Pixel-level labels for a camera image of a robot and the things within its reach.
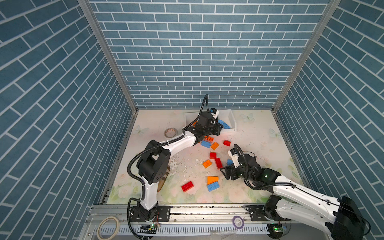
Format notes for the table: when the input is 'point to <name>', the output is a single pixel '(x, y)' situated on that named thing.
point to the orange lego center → (207, 163)
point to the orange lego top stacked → (210, 139)
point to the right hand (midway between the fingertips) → (226, 168)
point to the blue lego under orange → (206, 144)
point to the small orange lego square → (214, 145)
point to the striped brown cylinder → (161, 184)
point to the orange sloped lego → (211, 179)
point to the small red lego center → (212, 155)
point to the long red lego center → (218, 163)
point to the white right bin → (226, 116)
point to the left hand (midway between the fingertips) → (225, 126)
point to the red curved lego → (227, 143)
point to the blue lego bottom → (213, 186)
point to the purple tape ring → (235, 217)
